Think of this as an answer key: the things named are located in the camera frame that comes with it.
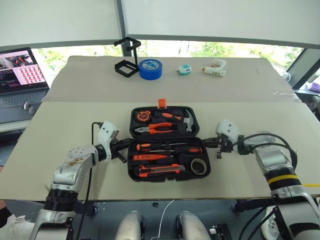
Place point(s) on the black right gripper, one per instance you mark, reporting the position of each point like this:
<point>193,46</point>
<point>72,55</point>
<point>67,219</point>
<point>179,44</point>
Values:
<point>226,146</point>

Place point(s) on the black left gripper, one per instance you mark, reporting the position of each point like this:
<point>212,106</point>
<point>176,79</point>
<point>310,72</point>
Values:
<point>115,148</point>

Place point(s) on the orange voltage tester pen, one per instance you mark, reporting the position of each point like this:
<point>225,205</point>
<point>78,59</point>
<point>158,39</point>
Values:
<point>145,157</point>

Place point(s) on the black electrical tape roll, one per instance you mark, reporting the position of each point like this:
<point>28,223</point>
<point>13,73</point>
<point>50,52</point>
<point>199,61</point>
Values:
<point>193,166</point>

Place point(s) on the orange black utility knife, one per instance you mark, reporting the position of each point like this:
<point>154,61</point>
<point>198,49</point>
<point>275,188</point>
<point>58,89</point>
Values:
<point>160,170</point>

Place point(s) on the black tool case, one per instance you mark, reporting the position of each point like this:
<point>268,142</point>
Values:
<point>167,155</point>

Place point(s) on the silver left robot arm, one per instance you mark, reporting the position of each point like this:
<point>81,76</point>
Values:
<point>72,167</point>

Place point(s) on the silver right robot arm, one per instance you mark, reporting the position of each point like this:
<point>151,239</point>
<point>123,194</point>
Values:
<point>275,160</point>

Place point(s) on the orange black tape measure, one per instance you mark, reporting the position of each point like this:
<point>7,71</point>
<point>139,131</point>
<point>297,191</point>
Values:
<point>143,115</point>

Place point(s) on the small black clip on floor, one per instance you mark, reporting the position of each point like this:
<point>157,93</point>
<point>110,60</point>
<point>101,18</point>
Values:
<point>155,204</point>

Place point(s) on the white glue gun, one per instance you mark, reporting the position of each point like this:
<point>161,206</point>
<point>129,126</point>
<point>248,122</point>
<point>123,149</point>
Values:
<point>215,70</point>

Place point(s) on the blue tape roll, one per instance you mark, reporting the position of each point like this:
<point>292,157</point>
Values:
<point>150,72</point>

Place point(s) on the small teal white tape measure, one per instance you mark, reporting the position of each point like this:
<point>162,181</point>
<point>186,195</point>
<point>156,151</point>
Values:
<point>184,70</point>

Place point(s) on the silver rounded robot right knee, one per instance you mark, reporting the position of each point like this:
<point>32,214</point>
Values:
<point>191,226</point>

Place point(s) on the black device with white button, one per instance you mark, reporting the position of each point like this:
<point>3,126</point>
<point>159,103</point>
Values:
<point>221,232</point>

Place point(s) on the white sneaker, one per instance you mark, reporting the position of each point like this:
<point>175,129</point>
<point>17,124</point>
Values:
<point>268,225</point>

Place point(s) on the eyeglasses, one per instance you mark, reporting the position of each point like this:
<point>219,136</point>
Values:
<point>29,108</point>

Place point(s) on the purple object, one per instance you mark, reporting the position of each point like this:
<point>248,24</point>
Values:
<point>315,87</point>

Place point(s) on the open laptop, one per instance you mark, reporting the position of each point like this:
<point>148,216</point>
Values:
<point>20,75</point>

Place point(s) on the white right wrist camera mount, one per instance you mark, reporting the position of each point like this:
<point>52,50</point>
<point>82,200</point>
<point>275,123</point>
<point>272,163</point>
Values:
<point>228,128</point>

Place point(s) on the black table frame brace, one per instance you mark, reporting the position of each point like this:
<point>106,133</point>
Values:
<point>250,206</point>
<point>88,208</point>

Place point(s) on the black metal frame stand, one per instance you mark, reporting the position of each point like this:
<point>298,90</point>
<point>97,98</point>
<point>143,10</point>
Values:
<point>135,51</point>

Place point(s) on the grey window frame post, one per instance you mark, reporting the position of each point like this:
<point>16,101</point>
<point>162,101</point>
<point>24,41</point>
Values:
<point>122,22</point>

